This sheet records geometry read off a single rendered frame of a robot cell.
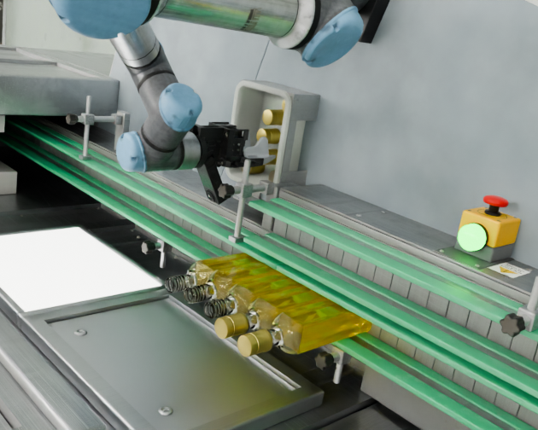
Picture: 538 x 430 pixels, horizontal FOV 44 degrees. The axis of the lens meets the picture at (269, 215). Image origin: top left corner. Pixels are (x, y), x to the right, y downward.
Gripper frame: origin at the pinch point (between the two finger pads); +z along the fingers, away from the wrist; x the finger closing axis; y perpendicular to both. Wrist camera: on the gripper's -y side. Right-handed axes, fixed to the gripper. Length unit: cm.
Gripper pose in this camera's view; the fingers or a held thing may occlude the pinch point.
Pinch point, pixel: (264, 157)
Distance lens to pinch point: 147.4
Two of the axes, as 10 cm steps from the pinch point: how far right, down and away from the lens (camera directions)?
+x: -6.6, -3.2, 6.8
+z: 7.4, -0.9, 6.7
